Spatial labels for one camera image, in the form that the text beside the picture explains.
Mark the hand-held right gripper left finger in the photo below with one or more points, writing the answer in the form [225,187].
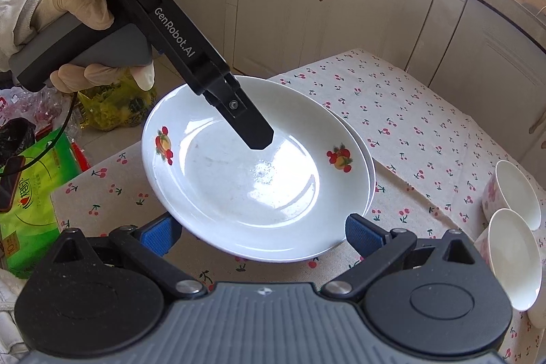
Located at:
[160,234]

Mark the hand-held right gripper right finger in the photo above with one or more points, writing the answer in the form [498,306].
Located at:
[362,234]

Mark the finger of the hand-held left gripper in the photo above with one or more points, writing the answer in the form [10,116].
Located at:
[251,125]

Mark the white plate fruit print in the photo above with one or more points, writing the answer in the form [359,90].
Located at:
[370,172]
[239,193]

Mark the white bowl pink flowers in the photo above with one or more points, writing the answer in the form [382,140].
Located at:
[512,189]
[507,257]

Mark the person's left forearm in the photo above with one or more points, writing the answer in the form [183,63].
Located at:
[21,10]

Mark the person's left hand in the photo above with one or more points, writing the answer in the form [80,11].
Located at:
[72,3]

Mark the cherry print tablecloth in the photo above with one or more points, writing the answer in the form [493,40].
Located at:
[405,125]

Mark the green package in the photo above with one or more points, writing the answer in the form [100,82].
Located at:
[38,210]

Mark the yellow plastic bag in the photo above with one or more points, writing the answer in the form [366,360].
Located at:
[115,104]

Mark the dark brown box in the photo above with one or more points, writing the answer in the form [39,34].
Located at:
[10,185]

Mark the person's white jacket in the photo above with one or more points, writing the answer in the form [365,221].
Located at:
[10,304]

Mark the white bag red print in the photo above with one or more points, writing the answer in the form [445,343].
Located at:
[38,112]

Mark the black plastic bag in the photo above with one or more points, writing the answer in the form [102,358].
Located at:
[17,138]

